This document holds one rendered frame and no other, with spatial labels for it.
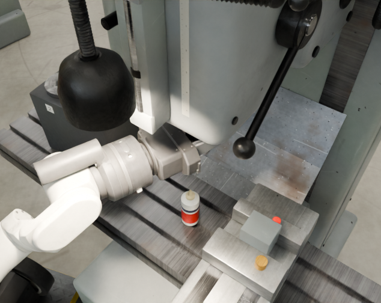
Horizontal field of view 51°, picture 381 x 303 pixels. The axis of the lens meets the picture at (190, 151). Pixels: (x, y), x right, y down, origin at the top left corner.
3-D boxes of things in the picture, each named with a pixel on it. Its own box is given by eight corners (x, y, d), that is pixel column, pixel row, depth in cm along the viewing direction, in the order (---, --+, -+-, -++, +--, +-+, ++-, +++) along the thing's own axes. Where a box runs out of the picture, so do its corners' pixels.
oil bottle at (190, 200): (192, 229, 90) (192, 201, 81) (178, 220, 91) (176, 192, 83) (202, 217, 92) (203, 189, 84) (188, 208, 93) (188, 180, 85)
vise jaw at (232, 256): (270, 302, 72) (273, 294, 69) (201, 258, 77) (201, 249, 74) (285, 276, 75) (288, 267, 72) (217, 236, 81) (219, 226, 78)
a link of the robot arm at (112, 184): (134, 205, 63) (65, 238, 59) (109, 168, 70) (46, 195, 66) (121, 151, 56) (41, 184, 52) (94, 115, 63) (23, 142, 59)
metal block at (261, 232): (264, 261, 76) (269, 245, 71) (237, 244, 78) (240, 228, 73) (277, 241, 79) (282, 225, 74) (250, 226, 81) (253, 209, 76)
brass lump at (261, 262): (262, 273, 71) (264, 269, 70) (252, 266, 72) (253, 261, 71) (268, 263, 72) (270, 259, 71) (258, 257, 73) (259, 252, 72)
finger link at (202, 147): (219, 143, 69) (188, 157, 67) (220, 130, 67) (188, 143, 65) (224, 148, 69) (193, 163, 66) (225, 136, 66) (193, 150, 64)
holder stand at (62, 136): (115, 179, 99) (101, 121, 84) (48, 146, 107) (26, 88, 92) (142, 148, 106) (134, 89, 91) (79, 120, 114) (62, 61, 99)
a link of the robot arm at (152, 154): (202, 146, 60) (131, 178, 56) (201, 185, 68) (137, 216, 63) (163, 100, 68) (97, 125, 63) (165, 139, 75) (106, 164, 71)
